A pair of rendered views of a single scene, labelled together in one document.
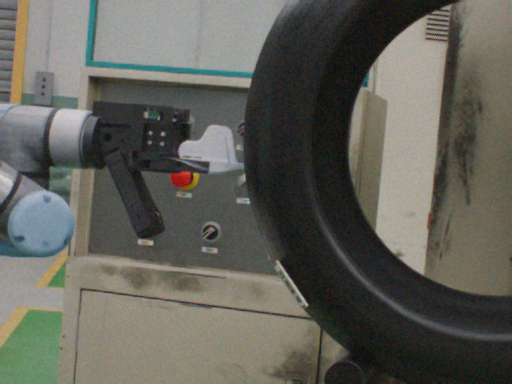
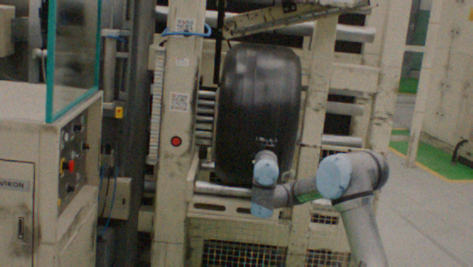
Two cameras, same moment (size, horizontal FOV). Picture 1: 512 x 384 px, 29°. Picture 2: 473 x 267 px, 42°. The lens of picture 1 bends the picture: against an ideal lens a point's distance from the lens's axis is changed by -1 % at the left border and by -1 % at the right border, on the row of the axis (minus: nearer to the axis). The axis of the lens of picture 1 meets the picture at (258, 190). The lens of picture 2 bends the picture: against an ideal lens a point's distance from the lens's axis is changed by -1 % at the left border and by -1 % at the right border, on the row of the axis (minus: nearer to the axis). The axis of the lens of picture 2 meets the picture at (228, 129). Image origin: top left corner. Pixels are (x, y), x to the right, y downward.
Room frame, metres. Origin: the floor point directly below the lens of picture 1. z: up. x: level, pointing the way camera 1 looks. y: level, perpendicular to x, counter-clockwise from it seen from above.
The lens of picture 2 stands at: (1.83, 2.14, 1.73)
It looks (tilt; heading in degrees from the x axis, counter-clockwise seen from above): 14 degrees down; 258
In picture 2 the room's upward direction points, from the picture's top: 6 degrees clockwise
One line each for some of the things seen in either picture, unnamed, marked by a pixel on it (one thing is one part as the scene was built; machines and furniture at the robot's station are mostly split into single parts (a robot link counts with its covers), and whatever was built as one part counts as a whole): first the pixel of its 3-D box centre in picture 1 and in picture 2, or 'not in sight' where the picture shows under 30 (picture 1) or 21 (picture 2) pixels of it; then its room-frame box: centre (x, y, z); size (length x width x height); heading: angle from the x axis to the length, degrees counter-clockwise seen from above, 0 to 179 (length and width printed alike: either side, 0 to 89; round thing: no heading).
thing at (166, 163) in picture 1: (176, 164); not in sight; (1.23, 0.10, 1.12); 0.09 x 0.05 x 0.02; 77
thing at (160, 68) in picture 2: not in sight; (158, 106); (1.60, -0.32, 1.19); 0.05 x 0.04 x 0.48; 77
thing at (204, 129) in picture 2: not in sight; (195, 118); (1.38, -0.71, 1.05); 0.20 x 0.15 x 0.30; 167
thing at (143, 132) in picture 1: (138, 139); (265, 153); (1.27, 0.16, 1.15); 0.12 x 0.08 x 0.09; 77
